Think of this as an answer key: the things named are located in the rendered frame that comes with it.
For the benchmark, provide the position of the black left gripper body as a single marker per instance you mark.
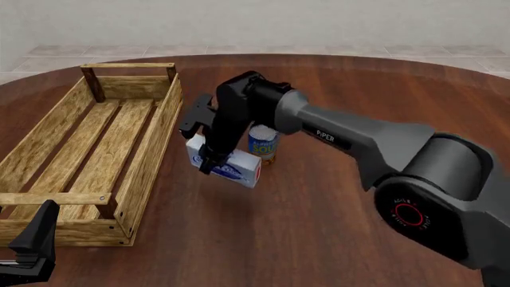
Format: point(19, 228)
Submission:
point(28, 269)

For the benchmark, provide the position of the blue yellow soup can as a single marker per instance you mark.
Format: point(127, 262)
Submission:
point(265, 149)

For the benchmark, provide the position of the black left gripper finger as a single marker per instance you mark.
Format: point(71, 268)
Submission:
point(38, 230)

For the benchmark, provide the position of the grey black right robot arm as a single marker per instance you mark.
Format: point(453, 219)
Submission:
point(358, 131)

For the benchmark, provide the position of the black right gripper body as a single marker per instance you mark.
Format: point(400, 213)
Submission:
point(224, 134)

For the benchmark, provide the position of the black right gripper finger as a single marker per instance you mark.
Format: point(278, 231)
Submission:
point(211, 160)

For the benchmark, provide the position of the wooden slat tray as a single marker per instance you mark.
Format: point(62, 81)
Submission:
point(99, 134)

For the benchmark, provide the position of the white blue cream cheese box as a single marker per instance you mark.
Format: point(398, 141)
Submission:
point(244, 167)

